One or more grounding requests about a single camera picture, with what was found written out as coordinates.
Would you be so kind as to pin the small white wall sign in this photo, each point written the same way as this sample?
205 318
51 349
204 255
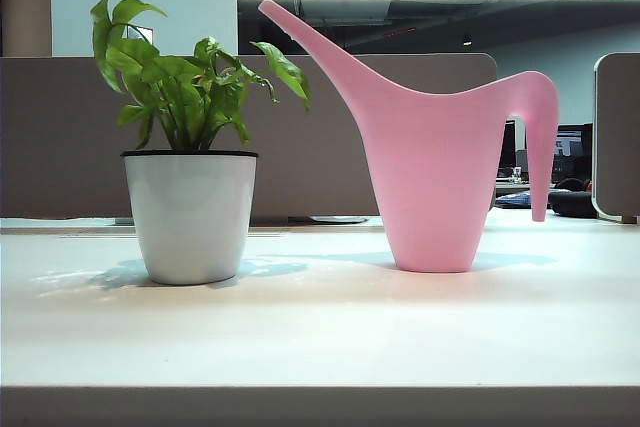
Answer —
141 33

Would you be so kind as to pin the green leafy plant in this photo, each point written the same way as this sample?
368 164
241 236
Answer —
180 97

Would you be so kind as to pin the white flower pot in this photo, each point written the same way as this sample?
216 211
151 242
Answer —
190 217

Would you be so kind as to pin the blue patterned cloth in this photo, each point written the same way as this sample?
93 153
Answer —
512 200

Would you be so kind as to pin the black round cushion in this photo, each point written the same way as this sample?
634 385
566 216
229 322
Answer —
570 204

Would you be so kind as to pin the grey divider panel right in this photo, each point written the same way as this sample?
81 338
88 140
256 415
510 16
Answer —
620 137

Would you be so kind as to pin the grey divider panel left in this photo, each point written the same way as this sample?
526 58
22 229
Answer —
310 157

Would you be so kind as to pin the pink plastic watering can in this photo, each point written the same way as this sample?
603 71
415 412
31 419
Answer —
430 172

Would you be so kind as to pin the dark computer monitor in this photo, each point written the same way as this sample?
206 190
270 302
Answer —
572 147

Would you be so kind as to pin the grey divider panel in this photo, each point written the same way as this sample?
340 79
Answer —
310 157
620 137

